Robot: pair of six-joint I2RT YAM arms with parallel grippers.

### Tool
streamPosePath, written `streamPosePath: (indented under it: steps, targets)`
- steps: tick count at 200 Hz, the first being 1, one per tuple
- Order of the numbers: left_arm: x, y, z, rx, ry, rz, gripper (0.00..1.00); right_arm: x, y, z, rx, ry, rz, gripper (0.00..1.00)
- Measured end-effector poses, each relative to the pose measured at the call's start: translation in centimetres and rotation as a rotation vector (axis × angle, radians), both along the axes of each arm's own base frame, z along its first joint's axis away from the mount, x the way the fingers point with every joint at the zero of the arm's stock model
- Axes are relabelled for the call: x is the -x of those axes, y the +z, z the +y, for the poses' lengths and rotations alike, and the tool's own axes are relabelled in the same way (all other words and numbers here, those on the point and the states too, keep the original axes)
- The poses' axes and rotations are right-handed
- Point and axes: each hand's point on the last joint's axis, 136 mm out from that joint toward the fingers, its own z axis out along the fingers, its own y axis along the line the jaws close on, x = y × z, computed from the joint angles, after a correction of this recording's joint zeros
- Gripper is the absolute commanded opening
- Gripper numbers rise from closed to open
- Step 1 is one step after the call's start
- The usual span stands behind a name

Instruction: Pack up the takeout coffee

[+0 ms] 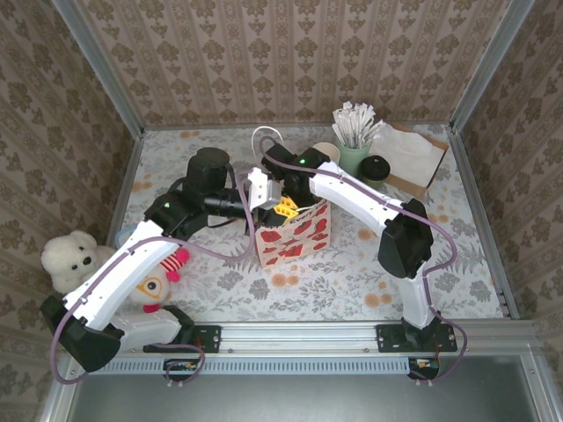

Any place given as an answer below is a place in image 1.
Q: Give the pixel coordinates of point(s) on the floral patterned tablecloth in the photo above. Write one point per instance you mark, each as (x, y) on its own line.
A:
(308, 285)

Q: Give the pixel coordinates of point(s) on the grey metal panel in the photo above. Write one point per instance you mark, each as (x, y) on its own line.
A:
(299, 400)

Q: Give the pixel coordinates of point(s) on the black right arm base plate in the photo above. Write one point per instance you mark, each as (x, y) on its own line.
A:
(387, 338)

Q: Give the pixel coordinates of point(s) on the white wrapped straws bundle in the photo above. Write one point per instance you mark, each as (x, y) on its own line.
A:
(356, 123)

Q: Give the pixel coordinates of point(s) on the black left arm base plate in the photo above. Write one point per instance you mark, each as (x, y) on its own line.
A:
(211, 338)

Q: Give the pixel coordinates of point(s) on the pale green straw holder cup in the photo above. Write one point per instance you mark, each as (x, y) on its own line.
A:
(352, 158)

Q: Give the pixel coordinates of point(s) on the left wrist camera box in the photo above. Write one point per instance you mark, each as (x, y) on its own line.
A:
(264, 189)

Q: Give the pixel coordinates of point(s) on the black cup lid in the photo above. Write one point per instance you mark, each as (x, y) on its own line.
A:
(375, 167)

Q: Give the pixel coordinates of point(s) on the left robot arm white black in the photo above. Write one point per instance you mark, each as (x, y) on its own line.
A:
(114, 272)

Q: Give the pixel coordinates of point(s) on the light blue alarm clock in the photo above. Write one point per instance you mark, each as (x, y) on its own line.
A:
(121, 237)

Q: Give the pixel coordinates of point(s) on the white teddy bear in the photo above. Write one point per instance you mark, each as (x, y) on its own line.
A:
(66, 259)

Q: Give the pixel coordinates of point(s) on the aluminium front rail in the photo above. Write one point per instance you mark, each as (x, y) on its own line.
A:
(299, 336)

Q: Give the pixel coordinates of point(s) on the black controller board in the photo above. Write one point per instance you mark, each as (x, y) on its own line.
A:
(424, 365)
(180, 367)

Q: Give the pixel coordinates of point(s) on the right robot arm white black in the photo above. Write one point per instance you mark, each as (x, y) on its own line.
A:
(352, 193)

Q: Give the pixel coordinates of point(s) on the white red paper gift bag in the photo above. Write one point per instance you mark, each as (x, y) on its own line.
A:
(290, 246)

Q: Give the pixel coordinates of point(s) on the aluminium side rail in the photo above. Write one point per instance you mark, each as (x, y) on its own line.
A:
(125, 184)
(476, 198)

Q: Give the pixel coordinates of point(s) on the brown cardboard tray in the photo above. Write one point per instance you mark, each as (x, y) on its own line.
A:
(409, 188)

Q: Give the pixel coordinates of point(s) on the stack of paper cups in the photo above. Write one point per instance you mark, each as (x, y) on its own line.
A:
(327, 150)

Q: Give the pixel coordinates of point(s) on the aluminium frame post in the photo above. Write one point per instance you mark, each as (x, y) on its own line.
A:
(100, 66)
(489, 66)

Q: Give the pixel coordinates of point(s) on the pink cream plush toy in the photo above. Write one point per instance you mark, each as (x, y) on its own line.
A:
(154, 285)

